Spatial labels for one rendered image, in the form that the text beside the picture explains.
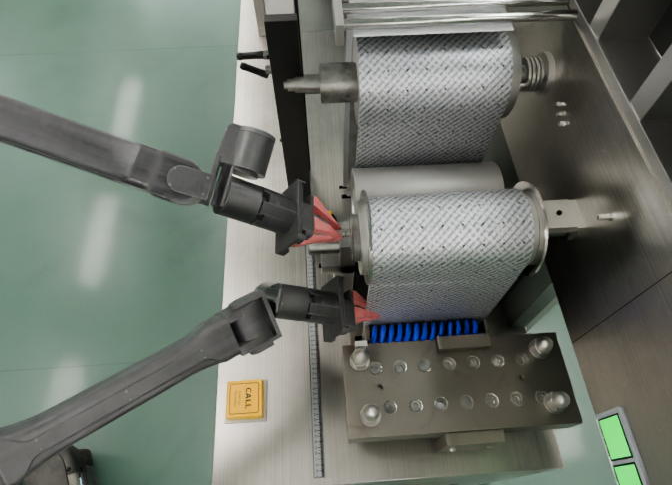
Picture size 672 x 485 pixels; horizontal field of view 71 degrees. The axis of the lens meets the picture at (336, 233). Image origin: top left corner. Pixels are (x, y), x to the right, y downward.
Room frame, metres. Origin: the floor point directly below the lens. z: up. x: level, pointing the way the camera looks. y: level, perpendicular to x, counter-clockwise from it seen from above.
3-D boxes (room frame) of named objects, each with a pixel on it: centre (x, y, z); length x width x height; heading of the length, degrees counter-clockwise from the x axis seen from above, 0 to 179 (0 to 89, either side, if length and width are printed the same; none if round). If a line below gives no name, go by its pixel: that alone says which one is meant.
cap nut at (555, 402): (0.16, -0.38, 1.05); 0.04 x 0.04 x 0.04
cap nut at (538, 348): (0.26, -0.37, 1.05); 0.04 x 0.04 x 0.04
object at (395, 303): (0.31, -0.17, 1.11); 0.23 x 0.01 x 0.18; 94
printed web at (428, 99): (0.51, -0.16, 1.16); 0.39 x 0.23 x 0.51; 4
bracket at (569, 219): (0.39, -0.34, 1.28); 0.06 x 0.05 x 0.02; 94
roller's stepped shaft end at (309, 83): (0.61, 0.06, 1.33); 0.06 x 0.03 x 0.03; 94
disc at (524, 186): (0.38, -0.30, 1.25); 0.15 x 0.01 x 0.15; 4
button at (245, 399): (0.19, 0.18, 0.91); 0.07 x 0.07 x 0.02; 4
